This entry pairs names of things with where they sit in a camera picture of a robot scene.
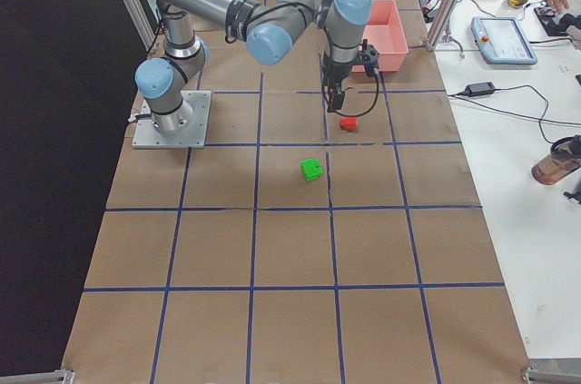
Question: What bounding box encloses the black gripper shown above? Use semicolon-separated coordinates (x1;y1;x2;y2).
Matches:
322;41;379;113

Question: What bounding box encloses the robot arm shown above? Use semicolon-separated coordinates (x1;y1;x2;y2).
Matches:
135;0;379;135

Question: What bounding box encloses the pink plastic box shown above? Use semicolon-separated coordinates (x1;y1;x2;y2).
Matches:
362;0;409;73

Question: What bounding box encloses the teach pendant tablet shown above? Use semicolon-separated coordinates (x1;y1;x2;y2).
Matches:
470;16;537;66

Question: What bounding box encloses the red toy block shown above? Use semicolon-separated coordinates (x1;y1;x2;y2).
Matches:
339;116;359;133

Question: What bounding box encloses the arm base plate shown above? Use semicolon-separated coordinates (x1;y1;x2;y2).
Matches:
133;90;212;149

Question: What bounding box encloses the black power adapter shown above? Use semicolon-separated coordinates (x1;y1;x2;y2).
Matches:
462;82;497;98

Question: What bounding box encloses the green toy block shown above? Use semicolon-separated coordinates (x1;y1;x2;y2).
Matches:
300;158;323;182

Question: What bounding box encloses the brown drink bottle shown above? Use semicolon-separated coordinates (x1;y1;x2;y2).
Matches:
531;135;580;185

